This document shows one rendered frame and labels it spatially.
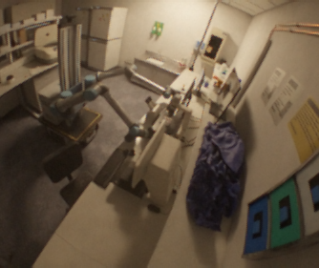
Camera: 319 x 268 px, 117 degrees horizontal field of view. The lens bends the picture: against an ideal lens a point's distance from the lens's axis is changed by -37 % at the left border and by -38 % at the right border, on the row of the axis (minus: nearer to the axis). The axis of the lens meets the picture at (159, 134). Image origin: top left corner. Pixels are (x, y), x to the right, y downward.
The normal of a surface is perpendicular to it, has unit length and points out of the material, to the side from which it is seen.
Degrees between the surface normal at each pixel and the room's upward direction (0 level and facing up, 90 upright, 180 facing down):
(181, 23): 90
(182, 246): 0
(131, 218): 0
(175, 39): 90
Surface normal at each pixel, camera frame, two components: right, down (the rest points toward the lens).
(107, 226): 0.25, -0.68
